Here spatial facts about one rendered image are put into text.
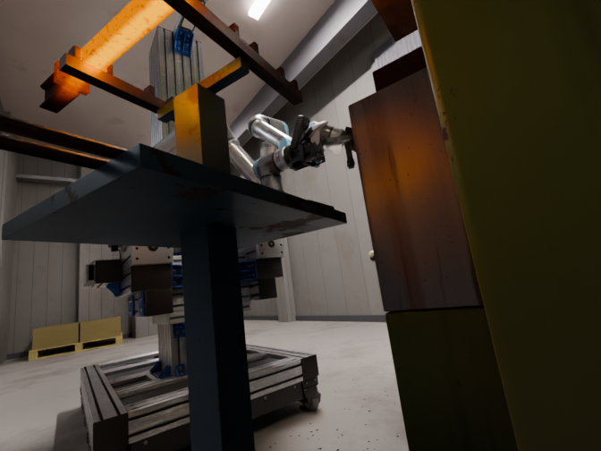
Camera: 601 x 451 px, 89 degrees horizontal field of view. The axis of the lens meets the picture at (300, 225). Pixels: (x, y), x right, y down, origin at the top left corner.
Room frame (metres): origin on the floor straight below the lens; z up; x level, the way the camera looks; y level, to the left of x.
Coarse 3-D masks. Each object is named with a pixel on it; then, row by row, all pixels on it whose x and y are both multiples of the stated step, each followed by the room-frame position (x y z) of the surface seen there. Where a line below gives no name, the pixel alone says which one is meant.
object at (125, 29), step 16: (144, 0) 0.32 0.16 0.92; (160, 0) 0.32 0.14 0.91; (128, 16) 0.34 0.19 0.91; (144, 16) 0.34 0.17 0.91; (160, 16) 0.34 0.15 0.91; (112, 32) 0.36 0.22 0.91; (128, 32) 0.36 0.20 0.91; (144, 32) 0.36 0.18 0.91; (96, 48) 0.38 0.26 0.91; (112, 48) 0.38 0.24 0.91; (128, 48) 0.38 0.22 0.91; (96, 64) 0.41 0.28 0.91; (48, 80) 0.46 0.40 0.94; (64, 80) 0.43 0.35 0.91; (80, 80) 0.43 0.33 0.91; (48, 96) 0.47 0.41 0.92; (64, 96) 0.45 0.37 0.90
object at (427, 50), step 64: (448, 0) 0.26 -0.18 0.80; (512, 0) 0.24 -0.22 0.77; (576, 0) 0.21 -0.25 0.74; (448, 64) 0.27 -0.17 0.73; (512, 64) 0.24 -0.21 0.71; (576, 64) 0.22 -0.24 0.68; (448, 128) 0.28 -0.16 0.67; (512, 128) 0.25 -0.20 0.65; (576, 128) 0.23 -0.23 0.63; (512, 192) 0.26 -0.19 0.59; (576, 192) 0.24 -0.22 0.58; (512, 256) 0.26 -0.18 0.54; (576, 256) 0.24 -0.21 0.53; (512, 320) 0.27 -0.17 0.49; (576, 320) 0.25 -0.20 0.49; (512, 384) 0.28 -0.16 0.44; (576, 384) 0.25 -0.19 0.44; (576, 448) 0.26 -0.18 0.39
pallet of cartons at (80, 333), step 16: (96, 320) 4.95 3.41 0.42; (112, 320) 5.07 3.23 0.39; (32, 336) 4.55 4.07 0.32; (48, 336) 4.65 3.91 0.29; (64, 336) 4.75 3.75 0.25; (80, 336) 4.84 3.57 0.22; (96, 336) 4.95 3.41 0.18; (112, 336) 5.07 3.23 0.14; (32, 352) 4.55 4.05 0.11; (48, 352) 5.19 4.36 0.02; (64, 352) 5.01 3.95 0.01
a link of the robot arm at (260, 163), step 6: (264, 156) 1.03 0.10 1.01; (270, 156) 0.98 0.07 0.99; (258, 162) 1.01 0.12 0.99; (264, 162) 1.00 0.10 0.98; (270, 162) 0.99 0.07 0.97; (252, 168) 1.03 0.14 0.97; (258, 168) 1.02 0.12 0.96; (264, 168) 1.00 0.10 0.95; (270, 168) 1.00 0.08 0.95; (276, 168) 0.99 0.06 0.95; (258, 174) 1.04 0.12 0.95; (264, 174) 1.00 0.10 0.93
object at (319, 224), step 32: (128, 160) 0.22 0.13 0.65; (160, 160) 0.23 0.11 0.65; (64, 192) 0.28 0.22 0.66; (96, 192) 0.26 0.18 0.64; (128, 192) 0.27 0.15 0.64; (160, 192) 0.28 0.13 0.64; (192, 192) 0.29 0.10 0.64; (224, 192) 0.30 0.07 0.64; (256, 192) 0.33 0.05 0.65; (32, 224) 0.32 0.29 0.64; (64, 224) 0.34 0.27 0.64; (96, 224) 0.35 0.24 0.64; (128, 224) 0.37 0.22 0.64; (160, 224) 0.39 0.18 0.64; (192, 224) 0.41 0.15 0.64; (224, 224) 0.44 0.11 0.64; (256, 224) 0.47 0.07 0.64; (288, 224) 0.50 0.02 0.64; (320, 224) 0.54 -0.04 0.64
